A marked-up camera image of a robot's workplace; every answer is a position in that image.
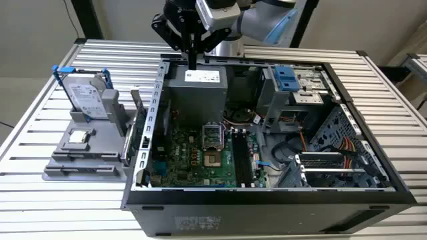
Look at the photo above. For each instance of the black PC case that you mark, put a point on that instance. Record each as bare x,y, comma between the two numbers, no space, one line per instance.
267,212

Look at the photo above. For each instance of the metal disk bay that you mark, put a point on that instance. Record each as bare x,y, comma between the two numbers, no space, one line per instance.
320,170

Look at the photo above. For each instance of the green motherboard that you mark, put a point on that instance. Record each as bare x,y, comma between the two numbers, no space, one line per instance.
180,155

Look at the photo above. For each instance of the aluminium slat side table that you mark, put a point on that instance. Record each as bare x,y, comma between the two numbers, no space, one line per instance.
417,62

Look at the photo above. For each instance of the black upright post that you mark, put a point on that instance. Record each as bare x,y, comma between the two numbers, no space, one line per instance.
304,22
88,20

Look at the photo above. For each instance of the black case fan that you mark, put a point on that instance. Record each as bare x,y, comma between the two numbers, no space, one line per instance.
163,130

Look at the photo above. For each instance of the RAM slot white latches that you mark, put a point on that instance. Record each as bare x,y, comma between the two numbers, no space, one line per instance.
248,158
239,158

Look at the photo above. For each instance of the graphics card with metal bracket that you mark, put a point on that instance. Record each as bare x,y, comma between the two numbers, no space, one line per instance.
140,120

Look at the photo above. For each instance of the hard disk in blue carrier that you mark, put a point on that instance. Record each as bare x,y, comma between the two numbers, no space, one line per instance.
84,97

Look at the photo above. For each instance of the grey power supply unit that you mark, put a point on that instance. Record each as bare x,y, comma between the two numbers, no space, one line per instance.
196,100

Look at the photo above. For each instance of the blue plastic drive latch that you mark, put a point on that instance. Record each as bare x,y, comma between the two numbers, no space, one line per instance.
284,80

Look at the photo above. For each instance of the CPU socket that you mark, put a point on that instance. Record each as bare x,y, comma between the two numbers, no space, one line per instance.
212,159

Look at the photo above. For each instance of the silver CPU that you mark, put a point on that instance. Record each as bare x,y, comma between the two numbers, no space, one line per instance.
77,136

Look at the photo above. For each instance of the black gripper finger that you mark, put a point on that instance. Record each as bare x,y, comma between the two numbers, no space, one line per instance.
213,40
168,32

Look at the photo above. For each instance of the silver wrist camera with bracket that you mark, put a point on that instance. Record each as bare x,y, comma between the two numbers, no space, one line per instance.
216,15

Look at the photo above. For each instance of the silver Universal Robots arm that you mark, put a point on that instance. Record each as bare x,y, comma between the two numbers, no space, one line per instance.
260,17

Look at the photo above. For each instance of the grey plastic parts rack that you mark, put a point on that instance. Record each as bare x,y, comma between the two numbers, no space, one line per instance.
100,140

